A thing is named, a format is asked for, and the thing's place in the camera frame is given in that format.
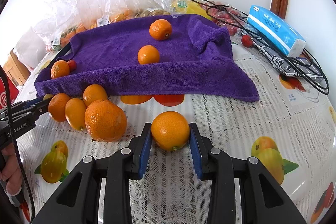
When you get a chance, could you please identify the wooden chair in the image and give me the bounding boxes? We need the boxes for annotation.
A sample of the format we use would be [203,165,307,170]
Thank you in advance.
[3,48,30,85]

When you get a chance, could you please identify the grey checked cloth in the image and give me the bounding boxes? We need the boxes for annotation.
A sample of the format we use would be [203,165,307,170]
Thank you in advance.
[252,35,324,83]

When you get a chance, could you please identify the purple towel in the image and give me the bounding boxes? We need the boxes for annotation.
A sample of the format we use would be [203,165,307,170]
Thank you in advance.
[34,14,260,102]

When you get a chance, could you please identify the clear bag of red fruit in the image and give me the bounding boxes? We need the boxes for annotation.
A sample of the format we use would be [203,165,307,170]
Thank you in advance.
[205,1,252,35]

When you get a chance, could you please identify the large bumpy mandarin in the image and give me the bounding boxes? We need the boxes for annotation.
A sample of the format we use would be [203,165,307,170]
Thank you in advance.
[84,99,128,143]

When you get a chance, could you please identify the yellow package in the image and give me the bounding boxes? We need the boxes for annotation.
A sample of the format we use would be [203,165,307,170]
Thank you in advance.
[171,0,213,21]

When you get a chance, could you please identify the clear bag of mixed fruit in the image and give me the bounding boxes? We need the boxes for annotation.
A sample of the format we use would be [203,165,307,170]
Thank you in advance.
[31,0,82,52]

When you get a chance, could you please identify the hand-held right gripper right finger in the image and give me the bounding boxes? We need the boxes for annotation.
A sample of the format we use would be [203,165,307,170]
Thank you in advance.
[189,122,307,224]

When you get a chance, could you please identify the oval orange mandarin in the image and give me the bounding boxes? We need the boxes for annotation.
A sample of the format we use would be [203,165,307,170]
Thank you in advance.
[64,98,88,131]

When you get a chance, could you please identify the red paper bag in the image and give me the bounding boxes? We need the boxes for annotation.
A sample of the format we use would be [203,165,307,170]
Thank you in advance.
[0,77,20,109]

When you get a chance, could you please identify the blue tissue pack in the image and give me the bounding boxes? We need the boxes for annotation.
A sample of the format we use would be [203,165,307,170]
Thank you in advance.
[247,5,307,58]

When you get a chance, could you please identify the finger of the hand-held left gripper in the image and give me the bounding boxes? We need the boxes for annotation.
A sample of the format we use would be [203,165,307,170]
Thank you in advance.
[25,97,46,106]
[8,102,50,119]

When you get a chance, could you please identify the black tray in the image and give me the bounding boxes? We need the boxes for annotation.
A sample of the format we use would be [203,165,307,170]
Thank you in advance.
[54,42,72,60]

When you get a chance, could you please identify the person's left hand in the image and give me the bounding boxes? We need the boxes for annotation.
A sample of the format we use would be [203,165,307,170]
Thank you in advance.
[0,147,24,197]

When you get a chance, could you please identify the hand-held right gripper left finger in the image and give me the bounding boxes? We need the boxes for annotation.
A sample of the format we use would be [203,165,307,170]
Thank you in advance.
[31,123,152,224]

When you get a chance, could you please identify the white plastic bag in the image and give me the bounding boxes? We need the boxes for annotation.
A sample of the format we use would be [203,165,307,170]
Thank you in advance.
[13,26,53,69]

